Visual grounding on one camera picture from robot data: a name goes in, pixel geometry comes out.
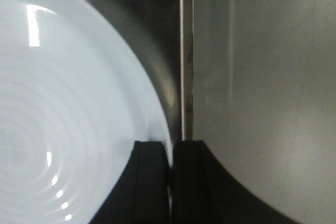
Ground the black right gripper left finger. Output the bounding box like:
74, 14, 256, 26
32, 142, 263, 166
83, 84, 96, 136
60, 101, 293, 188
91, 141, 170, 224

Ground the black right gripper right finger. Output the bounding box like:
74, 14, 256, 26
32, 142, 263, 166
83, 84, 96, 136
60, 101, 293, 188
172, 140, 295, 223

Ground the light blue plate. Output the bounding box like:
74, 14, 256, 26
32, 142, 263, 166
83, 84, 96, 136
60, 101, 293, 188
1, 0, 172, 223

